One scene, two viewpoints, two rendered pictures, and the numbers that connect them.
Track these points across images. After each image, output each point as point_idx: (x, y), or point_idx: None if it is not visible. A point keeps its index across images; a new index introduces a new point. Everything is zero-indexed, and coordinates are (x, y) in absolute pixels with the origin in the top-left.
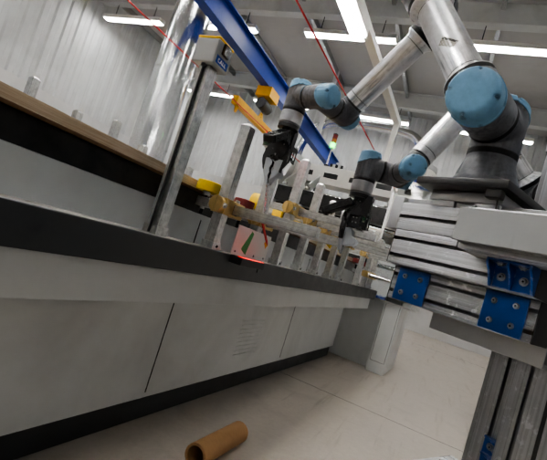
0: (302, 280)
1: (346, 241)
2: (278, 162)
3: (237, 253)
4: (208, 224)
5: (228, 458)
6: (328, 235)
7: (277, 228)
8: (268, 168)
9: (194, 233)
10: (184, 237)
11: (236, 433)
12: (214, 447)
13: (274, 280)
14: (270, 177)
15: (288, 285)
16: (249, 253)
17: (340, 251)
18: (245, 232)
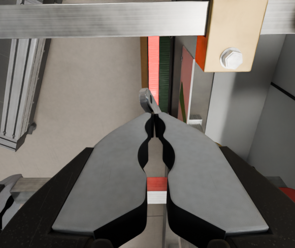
0: (163, 240)
1: None
2: (107, 196)
3: (181, 72)
4: None
5: (140, 68)
6: (35, 192)
7: (157, 178)
8: (176, 150)
9: None
10: None
11: (143, 80)
12: (142, 48)
13: (165, 173)
14: (141, 119)
15: (163, 205)
16: (179, 114)
17: (16, 174)
18: (187, 90)
